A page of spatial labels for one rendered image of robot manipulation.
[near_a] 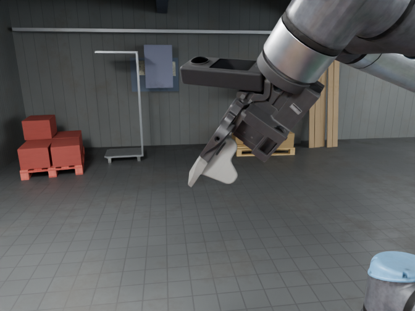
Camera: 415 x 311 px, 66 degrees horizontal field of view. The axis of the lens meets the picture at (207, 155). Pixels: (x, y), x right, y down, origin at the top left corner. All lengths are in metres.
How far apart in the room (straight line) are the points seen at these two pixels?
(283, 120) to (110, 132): 7.11
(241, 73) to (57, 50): 7.18
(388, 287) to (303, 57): 0.57
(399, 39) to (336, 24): 0.08
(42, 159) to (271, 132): 5.56
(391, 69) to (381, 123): 8.50
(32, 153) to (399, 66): 5.61
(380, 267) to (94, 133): 7.06
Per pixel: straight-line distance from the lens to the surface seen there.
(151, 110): 7.30
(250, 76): 0.40
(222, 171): 0.44
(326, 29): 0.35
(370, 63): 0.56
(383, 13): 0.37
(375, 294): 0.83
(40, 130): 6.43
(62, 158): 5.82
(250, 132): 0.43
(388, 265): 0.80
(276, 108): 0.42
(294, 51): 0.36
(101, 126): 7.47
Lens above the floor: 1.84
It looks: 16 degrees down
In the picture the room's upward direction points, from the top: straight up
